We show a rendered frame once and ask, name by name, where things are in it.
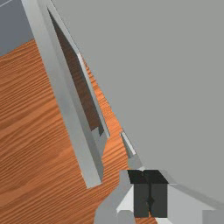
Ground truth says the grey microwave oven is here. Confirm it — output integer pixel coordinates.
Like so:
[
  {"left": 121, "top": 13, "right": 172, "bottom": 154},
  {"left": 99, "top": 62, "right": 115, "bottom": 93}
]
[{"left": 50, "top": 0, "right": 224, "bottom": 206}]

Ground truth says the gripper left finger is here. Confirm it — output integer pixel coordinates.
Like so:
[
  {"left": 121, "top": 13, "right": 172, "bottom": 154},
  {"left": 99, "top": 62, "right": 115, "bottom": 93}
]
[{"left": 93, "top": 169, "right": 151, "bottom": 224}]

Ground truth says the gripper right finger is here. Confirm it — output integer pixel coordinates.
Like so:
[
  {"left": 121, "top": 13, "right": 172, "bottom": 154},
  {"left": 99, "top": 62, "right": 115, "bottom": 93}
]
[{"left": 150, "top": 170, "right": 224, "bottom": 224}]

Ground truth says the grey microwave door with window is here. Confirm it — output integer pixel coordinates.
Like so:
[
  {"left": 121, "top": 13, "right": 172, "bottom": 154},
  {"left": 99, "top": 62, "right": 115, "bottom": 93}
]
[{"left": 20, "top": 0, "right": 111, "bottom": 190}]

